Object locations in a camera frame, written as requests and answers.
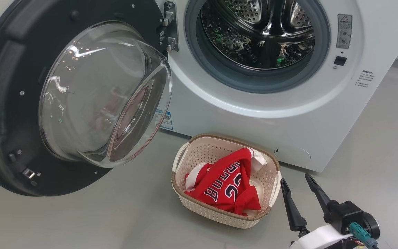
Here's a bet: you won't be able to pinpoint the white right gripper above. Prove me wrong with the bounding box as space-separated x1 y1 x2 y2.
281 173 353 249

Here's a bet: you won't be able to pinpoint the red basketball jersey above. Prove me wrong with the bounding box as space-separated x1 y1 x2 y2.
184 148 268 216

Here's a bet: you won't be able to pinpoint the red white-trimmed shorts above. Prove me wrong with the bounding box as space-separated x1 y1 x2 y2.
184 162 217 192

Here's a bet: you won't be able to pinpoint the round glass washer door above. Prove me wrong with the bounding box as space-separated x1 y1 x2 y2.
0 0 179 197

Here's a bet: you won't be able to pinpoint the cream perforated laundry basket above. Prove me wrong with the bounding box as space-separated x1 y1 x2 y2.
171 134 282 229

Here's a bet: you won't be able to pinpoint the white front-load washing machine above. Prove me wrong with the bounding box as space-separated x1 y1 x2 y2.
151 0 398 173

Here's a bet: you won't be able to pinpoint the blue energy label sticker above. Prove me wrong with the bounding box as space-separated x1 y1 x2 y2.
155 110 173 131

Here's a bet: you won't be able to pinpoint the teal right camera connector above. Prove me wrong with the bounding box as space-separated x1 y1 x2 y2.
349 222 379 249

